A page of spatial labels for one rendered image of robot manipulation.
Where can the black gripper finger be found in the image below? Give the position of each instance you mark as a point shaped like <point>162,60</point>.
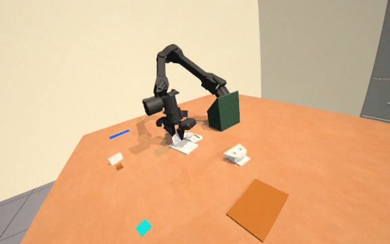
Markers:
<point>180,132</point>
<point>170,129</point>

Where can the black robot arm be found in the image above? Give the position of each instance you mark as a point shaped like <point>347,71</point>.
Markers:
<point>165,99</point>

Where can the orange flat plate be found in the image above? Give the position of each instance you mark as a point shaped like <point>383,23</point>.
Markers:
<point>257,209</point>

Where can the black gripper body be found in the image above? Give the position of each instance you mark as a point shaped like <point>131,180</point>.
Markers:
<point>173,118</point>

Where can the cyan flat rectangular block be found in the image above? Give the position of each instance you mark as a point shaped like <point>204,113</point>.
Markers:
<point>143,227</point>

